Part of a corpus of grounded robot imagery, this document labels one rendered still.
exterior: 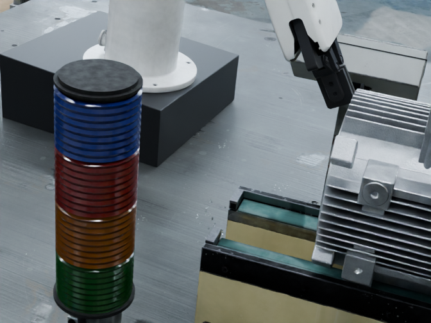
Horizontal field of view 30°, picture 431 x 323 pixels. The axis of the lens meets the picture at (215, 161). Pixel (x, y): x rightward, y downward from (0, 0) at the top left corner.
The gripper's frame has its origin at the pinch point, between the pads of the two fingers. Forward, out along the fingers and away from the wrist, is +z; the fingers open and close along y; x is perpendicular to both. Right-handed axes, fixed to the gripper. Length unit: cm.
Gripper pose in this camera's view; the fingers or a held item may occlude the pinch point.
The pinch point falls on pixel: (336, 87)
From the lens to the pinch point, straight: 89.0
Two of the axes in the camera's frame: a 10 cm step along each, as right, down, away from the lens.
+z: 3.9, 8.6, 3.2
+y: -3.1, 4.5, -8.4
